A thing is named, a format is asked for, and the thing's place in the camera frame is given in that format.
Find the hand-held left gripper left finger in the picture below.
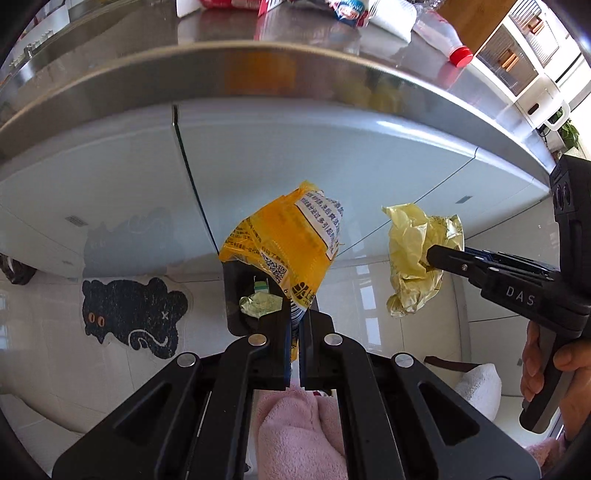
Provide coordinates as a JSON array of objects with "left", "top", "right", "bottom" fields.
[{"left": 52, "top": 302, "right": 293, "bottom": 480}]

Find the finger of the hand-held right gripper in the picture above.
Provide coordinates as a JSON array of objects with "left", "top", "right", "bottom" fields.
[
  {"left": 427, "top": 244, "right": 513, "bottom": 289},
  {"left": 464, "top": 248, "right": 561, "bottom": 280}
]

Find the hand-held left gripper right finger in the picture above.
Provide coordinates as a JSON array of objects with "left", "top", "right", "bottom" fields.
[{"left": 299, "top": 309, "right": 541, "bottom": 480}]

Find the pale yellow wrapper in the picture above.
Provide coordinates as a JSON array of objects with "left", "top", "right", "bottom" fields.
[{"left": 382, "top": 203, "right": 465, "bottom": 318}]

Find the dark square trash bin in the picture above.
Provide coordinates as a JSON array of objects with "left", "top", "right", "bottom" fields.
[{"left": 222, "top": 258, "right": 334, "bottom": 339}]

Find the orange printed snack wrapper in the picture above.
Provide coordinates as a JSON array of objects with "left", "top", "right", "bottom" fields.
[{"left": 218, "top": 181, "right": 346, "bottom": 361}]

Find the clear plastic bottle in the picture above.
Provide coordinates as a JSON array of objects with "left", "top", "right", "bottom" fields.
[{"left": 412, "top": 4, "right": 474, "bottom": 69}]

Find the person's right hand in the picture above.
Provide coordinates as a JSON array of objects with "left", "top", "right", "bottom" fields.
[{"left": 520, "top": 319, "right": 591, "bottom": 441}]

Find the small yellow-green wrapper scrap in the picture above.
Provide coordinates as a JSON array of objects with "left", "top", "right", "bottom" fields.
[{"left": 239, "top": 276, "right": 283, "bottom": 318}]

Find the pink fleece garment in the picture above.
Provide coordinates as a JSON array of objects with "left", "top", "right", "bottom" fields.
[{"left": 253, "top": 385, "right": 565, "bottom": 480}]

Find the white fluffy slipper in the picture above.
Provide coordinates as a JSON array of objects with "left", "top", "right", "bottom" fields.
[{"left": 424, "top": 355, "right": 503, "bottom": 422}]

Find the green potted plant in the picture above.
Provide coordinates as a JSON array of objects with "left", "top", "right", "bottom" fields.
[{"left": 556, "top": 119, "right": 581, "bottom": 151}]

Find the black cat floor mat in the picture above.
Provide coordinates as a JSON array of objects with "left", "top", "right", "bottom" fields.
[{"left": 81, "top": 275, "right": 190, "bottom": 361}]

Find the grey glossy cabinet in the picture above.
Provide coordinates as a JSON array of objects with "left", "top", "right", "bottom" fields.
[{"left": 0, "top": 100, "right": 555, "bottom": 280}]

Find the white storage cabinet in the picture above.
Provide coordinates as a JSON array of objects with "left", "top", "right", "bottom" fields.
[{"left": 475, "top": 0, "right": 583, "bottom": 131}]

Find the wooden panel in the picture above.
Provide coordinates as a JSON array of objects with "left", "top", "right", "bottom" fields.
[{"left": 438, "top": 0, "right": 514, "bottom": 52}]

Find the white tissue pack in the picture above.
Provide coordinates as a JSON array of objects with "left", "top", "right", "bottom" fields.
[{"left": 368, "top": 0, "right": 417, "bottom": 42}]

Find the dark round object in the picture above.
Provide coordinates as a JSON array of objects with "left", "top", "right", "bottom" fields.
[{"left": 0, "top": 252, "right": 37, "bottom": 285}]

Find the blue and white packet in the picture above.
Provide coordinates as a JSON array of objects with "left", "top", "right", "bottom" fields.
[{"left": 329, "top": 0, "right": 370, "bottom": 26}]

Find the red and white box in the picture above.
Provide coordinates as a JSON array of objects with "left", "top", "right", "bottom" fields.
[{"left": 255, "top": 0, "right": 288, "bottom": 20}]

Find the red snack packet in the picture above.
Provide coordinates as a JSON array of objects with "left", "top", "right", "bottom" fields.
[{"left": 200, "top": 0, "right": 265, "bottom": 12}]

